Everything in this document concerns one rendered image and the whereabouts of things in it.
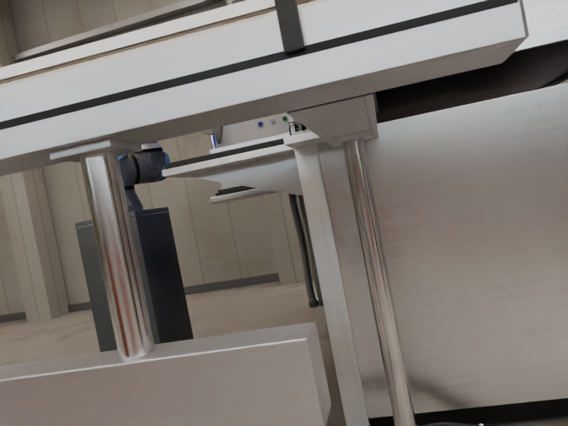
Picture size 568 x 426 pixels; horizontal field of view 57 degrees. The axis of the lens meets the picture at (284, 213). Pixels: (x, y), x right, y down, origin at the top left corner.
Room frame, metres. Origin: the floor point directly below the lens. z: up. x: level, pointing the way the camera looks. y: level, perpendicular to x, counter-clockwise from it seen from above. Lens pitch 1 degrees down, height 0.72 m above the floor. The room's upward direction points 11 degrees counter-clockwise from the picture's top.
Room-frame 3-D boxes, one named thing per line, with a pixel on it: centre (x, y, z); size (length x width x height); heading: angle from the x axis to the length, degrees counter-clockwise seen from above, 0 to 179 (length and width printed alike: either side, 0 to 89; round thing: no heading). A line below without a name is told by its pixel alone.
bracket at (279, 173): (1.59, 0.08, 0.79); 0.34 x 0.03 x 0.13; 79
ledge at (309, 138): (1.36, -0.11, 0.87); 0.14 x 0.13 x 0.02; 79
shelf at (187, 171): (1.83, 0.03, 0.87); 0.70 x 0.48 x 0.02; 169
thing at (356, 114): (1.07, -0.16, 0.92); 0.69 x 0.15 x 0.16; 169
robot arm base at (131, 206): (1.96, 0.59, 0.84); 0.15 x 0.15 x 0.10
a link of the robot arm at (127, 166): (1.96, 0.59, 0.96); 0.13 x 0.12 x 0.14; 126
